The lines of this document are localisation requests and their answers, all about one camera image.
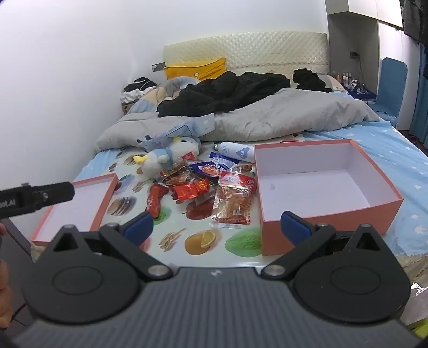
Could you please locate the shiny red foil snack packet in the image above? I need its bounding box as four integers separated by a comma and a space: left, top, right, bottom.
173, 179, 210, 202

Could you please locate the clear red dried meat packet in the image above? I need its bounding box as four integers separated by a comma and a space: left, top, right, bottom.
211, 171, 257, 225

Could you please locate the blue spicy cabbage snack packet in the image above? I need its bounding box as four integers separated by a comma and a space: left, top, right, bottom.
189, 161, 229, 178

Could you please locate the person's left hand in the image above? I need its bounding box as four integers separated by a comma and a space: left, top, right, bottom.
0, 222, 15, 328

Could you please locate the pink box lid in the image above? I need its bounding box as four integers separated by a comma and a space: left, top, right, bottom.
30, 173, 118, 246

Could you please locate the dark red sausage snack packet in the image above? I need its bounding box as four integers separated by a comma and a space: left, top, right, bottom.
146, 183, 169, 219

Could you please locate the fruit print bed mat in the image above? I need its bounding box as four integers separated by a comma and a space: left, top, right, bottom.
77, 147, 273, 268

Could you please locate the pink open storage box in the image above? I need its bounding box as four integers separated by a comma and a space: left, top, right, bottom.
255, 139, 403, 256

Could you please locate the white blue plush toy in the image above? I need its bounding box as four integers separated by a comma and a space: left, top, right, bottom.
133, 137, 200, 179

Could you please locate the brown red jerky snack packet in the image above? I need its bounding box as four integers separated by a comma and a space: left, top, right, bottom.
160, 162, 197, 187

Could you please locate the white spray bottle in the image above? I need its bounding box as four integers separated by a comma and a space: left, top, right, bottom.
213, 141, 255, 163

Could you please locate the light blue star bedsheet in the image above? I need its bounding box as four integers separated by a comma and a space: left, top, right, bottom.
303, 120, 427, 256

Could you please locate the grey duvet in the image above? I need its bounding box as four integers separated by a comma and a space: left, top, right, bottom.
94, 88, 381, 154

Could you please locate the blue curtain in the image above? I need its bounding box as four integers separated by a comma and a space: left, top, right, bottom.
410, 45, 428, 149

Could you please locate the small black garment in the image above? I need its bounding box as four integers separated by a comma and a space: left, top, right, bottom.
292, 68, 332, 93

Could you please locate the black clothing pile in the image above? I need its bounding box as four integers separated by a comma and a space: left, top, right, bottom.
157, 71, 291, 117

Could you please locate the blue chair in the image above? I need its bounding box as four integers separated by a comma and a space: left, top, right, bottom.
369, 57, 408, 127

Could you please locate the yellow pillow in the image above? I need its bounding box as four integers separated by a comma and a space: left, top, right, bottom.
163, 57, 227, 81

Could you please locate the clothes heap by wall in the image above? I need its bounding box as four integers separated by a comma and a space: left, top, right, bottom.
120, 76, 157, 104

